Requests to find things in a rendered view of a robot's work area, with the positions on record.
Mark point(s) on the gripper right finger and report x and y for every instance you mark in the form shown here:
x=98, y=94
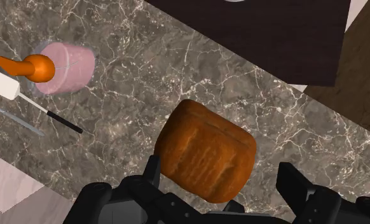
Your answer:
x=315, y=201

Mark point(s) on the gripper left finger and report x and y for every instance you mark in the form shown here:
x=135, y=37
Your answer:
x=135, y=192

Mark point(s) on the brown bread loaf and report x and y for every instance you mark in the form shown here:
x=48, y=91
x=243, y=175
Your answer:
x=206, y=152

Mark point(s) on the thin grey metal rod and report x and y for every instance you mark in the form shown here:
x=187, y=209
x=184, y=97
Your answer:
x=17, y=121

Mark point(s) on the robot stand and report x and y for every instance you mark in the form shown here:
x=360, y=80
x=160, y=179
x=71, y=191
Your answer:
x=265, y=37

